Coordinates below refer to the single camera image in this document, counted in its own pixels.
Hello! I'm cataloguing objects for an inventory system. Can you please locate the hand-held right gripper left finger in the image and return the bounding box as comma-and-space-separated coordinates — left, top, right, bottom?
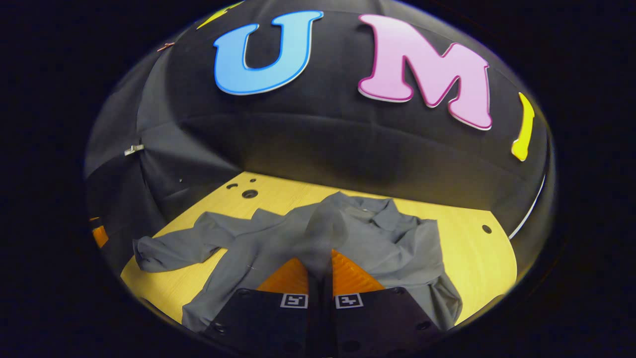
201, 256, 322, 358

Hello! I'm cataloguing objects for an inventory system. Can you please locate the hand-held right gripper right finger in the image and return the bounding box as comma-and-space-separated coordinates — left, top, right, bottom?
322, 249, 448, 358

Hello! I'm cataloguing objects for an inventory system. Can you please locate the grey collared shirt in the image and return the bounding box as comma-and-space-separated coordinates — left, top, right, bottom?
132, 191, 463, 333

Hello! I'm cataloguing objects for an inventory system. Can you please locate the black backdrop cloth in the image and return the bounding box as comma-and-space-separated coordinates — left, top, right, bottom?
83, 0, 555, 259

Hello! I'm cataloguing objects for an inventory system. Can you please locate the white cable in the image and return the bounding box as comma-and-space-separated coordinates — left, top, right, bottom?
509, 174, 546, 240

